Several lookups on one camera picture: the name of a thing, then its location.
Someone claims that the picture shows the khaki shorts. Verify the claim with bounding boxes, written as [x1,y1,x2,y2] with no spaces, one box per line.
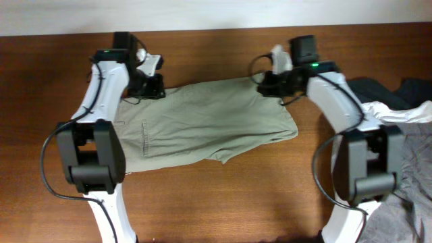
[114,78,298,173]

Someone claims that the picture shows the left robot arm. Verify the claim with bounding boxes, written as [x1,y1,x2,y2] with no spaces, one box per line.
[55,49,165,242]

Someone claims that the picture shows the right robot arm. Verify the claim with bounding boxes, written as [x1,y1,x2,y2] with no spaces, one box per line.
[257,61,404,242]

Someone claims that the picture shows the white garment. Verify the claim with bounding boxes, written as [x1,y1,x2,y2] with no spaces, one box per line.
[362,101,432,123]

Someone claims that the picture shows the dark green garment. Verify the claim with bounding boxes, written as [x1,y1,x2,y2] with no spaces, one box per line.
[348,78,431,111]

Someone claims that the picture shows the grey garment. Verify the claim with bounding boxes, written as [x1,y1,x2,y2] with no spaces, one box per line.
[330,121,432,243]

